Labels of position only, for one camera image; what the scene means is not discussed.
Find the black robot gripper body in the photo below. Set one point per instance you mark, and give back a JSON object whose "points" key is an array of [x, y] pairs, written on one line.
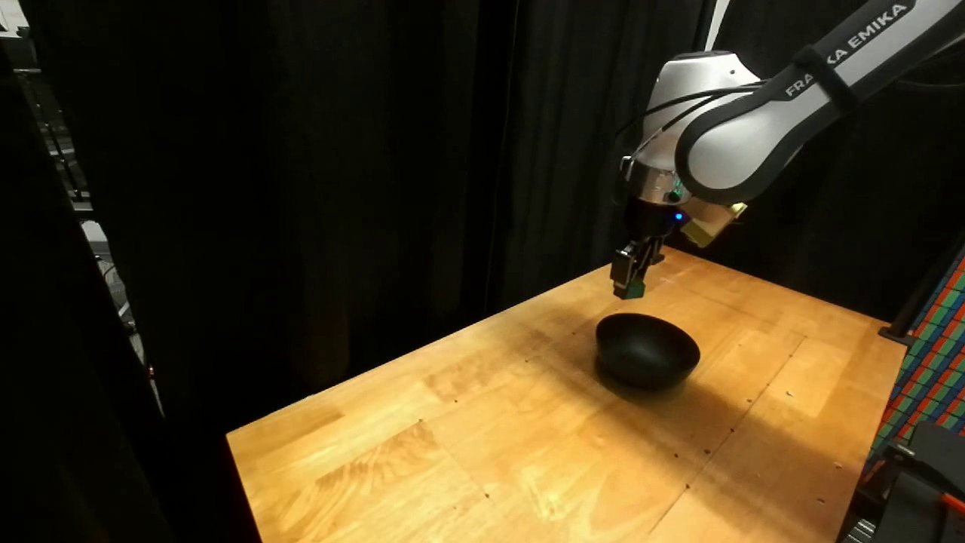
{"points": [[651, 230]]}

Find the small green block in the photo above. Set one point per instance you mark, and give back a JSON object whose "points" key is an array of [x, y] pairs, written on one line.
{"points": [[630, 290]]}

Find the silver Franka robot arm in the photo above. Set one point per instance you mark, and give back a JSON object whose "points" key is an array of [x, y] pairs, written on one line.
{"points": [[785, 100]]}

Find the black bowl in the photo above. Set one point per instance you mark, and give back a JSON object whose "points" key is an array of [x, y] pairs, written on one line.
{"points": [[646, 352]]}

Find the black curtain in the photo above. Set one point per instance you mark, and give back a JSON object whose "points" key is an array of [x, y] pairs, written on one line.
{"points": [[379, 153]]}

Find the black stand with orange part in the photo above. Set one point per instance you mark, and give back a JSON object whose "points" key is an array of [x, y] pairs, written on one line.
{"points": [[908, 492]]}

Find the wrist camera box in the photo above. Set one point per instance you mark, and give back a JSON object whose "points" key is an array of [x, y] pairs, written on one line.
{"points": [[712, 220]]}

